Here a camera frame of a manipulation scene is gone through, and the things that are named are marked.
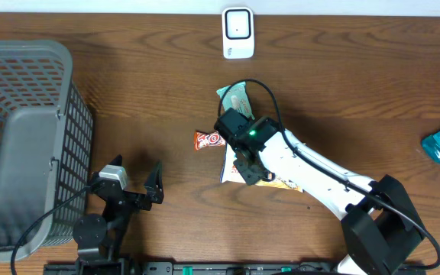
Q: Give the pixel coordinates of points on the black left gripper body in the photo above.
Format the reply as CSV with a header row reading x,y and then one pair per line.
x,y
137,202

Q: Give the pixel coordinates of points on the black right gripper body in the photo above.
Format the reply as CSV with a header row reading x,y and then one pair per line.
x,y
250,173

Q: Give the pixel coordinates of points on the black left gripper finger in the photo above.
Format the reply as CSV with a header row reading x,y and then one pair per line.
x,y
117,161
153,184

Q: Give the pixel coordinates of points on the yellow snack chip bag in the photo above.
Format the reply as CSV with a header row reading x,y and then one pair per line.
x,y
231,174

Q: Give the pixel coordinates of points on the red chocolate bar wrapper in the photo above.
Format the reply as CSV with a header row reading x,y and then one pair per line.
x,y
202,140

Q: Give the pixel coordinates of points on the mint green wipes packet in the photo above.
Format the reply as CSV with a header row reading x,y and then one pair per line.
x,y
236,98

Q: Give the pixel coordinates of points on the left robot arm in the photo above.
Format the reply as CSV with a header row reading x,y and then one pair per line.
x,y
99,236

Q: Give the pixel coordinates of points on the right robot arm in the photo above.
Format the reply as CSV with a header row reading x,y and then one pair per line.
x,y
380,224

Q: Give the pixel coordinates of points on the white barcode scanner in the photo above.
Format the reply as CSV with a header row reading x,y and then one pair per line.
x,y
238,33

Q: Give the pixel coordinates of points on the grey plastic mesh basket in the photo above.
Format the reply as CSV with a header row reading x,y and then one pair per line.
x,y
45,146

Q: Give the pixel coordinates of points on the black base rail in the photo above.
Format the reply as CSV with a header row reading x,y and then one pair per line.
x,y
168,268

